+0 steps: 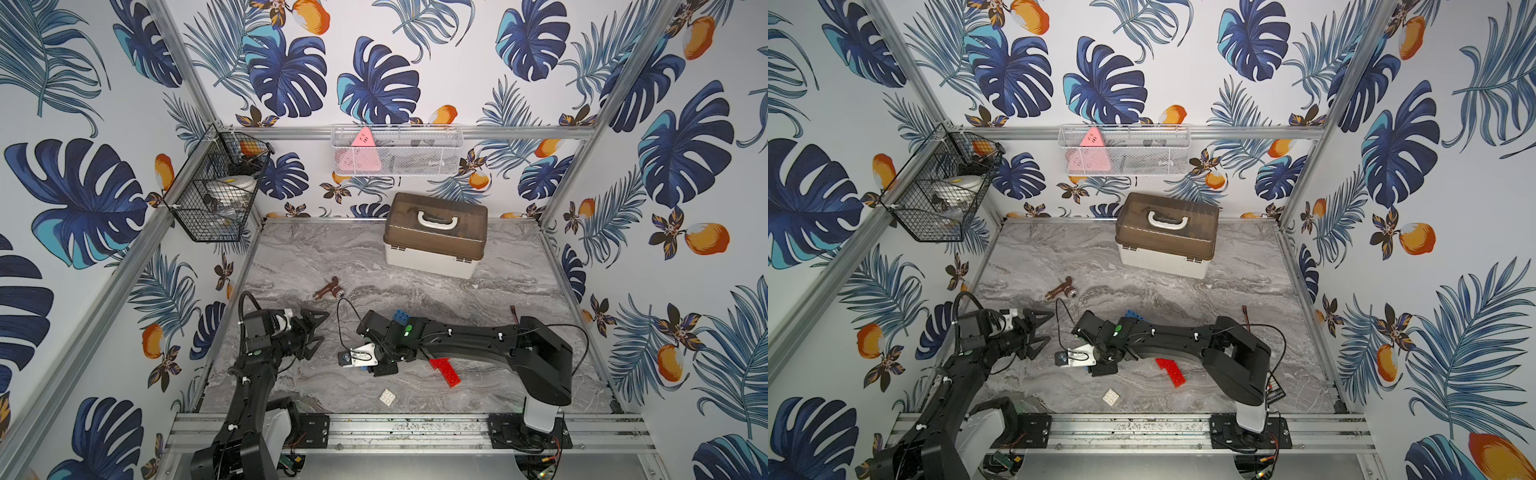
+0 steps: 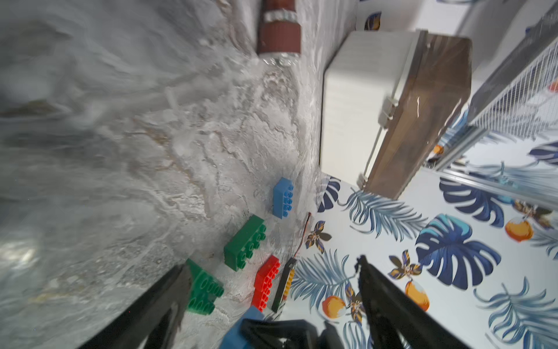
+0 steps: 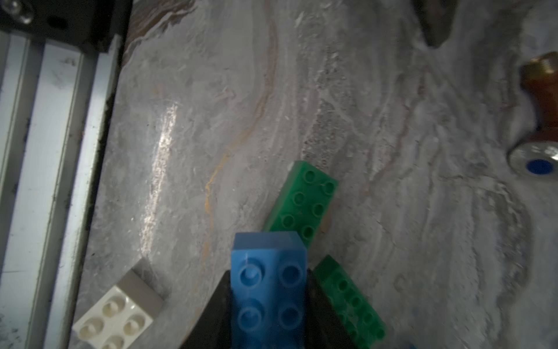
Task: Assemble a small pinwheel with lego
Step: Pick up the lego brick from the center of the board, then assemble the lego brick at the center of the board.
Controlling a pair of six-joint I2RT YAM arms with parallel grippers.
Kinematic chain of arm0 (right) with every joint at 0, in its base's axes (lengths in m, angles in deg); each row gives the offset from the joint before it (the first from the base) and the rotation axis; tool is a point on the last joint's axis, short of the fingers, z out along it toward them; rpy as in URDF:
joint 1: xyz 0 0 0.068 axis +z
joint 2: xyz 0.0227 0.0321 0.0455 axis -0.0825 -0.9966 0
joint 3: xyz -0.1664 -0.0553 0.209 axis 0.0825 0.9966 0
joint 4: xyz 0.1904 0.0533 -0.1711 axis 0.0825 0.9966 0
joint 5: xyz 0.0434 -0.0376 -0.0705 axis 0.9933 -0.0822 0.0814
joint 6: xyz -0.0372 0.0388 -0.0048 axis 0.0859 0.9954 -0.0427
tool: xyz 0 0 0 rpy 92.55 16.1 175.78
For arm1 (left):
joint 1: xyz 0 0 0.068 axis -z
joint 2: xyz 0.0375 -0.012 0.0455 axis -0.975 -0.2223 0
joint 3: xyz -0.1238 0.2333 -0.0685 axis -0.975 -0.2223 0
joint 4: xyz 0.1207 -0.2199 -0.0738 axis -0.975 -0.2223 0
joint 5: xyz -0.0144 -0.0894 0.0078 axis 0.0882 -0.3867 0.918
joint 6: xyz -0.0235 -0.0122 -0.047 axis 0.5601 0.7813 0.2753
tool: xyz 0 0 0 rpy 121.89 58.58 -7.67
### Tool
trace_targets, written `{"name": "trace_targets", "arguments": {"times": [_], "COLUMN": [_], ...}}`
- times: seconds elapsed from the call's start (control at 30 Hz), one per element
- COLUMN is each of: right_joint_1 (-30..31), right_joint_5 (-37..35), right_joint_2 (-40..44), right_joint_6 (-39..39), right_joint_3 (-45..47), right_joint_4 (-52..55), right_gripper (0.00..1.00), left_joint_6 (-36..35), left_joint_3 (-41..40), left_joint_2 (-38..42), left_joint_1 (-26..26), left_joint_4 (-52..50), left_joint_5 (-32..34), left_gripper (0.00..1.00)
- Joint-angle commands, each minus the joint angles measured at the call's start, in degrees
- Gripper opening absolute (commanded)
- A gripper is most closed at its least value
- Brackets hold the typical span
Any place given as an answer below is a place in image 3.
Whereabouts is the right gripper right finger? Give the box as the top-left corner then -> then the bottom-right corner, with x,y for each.
305,269 -> 357,349

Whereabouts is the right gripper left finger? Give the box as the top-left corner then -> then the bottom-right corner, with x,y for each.
180,270 -> 232,349

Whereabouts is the green lego brick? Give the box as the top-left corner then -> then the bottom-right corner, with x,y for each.
263,161 -> 338,248
314,254 -> 387,348

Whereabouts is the blue lego brick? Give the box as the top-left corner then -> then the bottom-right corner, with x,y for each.
230,231 -> 307,348

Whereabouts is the white square lego brick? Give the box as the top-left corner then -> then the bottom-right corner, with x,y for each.
72,270 -> 164,349

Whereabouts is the brown wooden stamp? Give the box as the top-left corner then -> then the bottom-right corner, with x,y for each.
507,51 -> 557,180

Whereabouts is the aluminium front rail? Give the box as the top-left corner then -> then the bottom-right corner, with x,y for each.
1,33 -> 122,348

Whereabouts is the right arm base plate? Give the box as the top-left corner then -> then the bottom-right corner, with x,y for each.
1,0 -> 133,53

